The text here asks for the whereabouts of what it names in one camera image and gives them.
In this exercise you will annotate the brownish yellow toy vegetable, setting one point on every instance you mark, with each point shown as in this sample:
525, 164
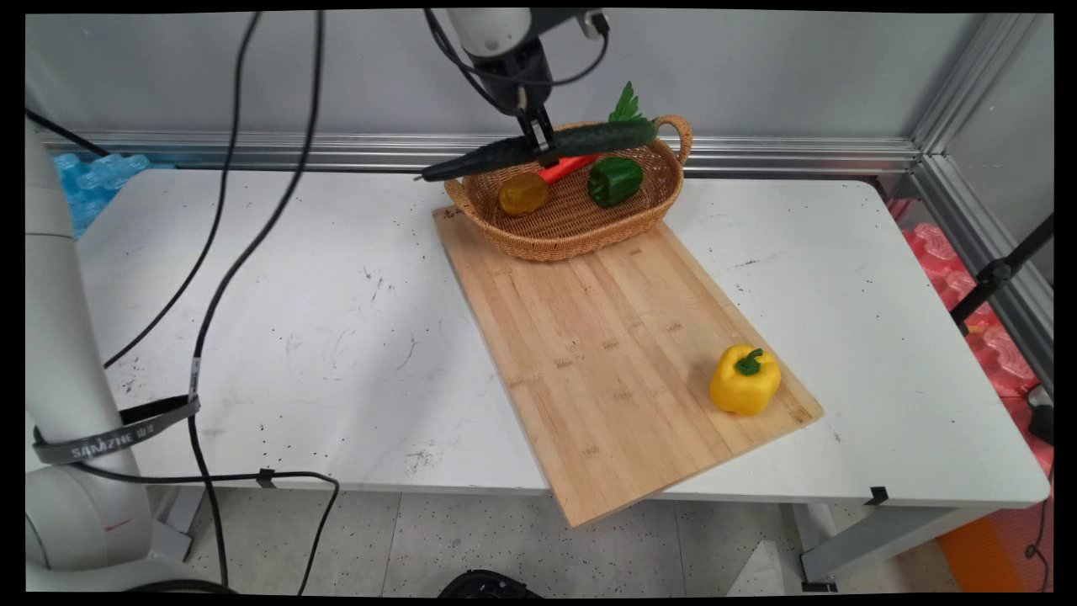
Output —
523, 195

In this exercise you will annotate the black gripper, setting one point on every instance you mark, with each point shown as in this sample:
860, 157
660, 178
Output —
520, 80

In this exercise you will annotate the dark green cucumber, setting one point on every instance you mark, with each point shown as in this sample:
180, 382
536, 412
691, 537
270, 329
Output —
480, 158

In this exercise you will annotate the black round floor object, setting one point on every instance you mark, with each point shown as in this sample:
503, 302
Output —
484, 585

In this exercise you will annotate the orange toy carrot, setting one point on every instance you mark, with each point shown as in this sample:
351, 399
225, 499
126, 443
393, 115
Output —
559, 169

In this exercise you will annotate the black tape piece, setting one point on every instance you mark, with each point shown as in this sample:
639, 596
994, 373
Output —
877, 496
266, 477

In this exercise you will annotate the slanted aluminium side rail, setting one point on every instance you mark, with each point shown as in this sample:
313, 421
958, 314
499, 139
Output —
984, 252

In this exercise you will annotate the aluminium corner post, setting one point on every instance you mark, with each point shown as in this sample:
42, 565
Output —
968, 76

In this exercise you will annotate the horizontal aluminium frame rail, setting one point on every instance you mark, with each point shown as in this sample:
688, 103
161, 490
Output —
799, 156

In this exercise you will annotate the green toy bell pepper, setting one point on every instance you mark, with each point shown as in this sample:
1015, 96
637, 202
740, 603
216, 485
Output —
614, 181

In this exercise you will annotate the black plug box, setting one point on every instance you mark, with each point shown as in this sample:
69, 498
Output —
1042, 421

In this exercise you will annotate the black tripod stand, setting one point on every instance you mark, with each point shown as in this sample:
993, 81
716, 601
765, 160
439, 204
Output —
997, 273

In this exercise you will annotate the yellow toy bell pepper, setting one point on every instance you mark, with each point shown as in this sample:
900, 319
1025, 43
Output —
745, 387

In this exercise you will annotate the woven wicker basket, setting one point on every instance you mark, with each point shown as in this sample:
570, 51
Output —
576, 225

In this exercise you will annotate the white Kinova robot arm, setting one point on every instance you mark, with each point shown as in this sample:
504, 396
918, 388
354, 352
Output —
67, 337

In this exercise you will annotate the blue foam mat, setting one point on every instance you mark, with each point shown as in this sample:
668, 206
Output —
92, 185

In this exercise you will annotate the bamboo cutting board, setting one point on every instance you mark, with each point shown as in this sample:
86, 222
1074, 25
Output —
606, 396

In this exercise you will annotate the grey table leg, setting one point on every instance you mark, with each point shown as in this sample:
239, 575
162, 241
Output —
875, 543

